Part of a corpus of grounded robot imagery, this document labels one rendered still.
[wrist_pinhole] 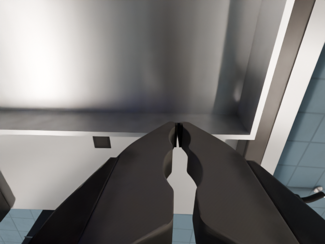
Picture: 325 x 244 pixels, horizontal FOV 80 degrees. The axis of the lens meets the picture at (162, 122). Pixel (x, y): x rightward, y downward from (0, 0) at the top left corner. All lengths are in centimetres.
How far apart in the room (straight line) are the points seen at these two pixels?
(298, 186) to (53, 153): 170
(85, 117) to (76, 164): 7
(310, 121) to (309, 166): 37
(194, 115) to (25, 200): 23
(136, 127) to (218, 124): 7
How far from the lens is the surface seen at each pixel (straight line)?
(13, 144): 25
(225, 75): 17
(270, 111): 17
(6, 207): 33
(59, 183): 26
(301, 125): 144
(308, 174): 174
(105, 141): 20
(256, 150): 19
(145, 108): 17
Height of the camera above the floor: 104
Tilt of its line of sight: 60 degrees down
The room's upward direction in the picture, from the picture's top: 177 degrees counter-clockwise
